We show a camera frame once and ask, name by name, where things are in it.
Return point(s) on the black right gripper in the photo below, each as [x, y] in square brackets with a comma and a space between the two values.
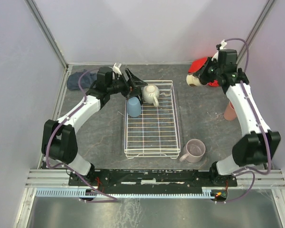
[204, 71]

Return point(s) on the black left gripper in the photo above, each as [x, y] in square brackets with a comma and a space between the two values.
[129, 83]

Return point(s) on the cream ceramic mug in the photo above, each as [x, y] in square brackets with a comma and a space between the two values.
[150, 94]

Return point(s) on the blue plastic cup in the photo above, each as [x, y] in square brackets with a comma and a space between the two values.
[133, 107]

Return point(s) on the black mug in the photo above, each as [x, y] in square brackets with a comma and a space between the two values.
[140, 98]

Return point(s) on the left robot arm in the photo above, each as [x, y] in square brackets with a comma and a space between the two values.
[59, 136]

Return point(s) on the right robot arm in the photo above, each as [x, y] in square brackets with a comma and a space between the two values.
[258, 143]

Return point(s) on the red cloth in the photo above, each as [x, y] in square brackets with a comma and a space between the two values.
[197, 65]

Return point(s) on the pink plastic cup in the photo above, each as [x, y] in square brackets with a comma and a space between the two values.
[230, 113]

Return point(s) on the dark blue cloth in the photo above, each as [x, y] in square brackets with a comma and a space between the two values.
[84, 79]

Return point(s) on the lilac ceramic mug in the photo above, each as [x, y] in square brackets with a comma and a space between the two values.
[193, 151]

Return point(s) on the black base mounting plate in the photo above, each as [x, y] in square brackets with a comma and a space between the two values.
[157, 181]

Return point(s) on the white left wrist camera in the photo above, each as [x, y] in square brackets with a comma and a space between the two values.
[116, 70]

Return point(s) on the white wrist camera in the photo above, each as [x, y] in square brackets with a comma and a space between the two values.
[116, 70]
[220, 46]

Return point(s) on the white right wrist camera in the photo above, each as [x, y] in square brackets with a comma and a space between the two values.
[220, 46]

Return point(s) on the white wire dish rack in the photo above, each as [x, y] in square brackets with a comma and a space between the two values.
[155, 132]

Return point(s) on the white slotted cable duct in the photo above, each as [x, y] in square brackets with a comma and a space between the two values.
[83, 193]

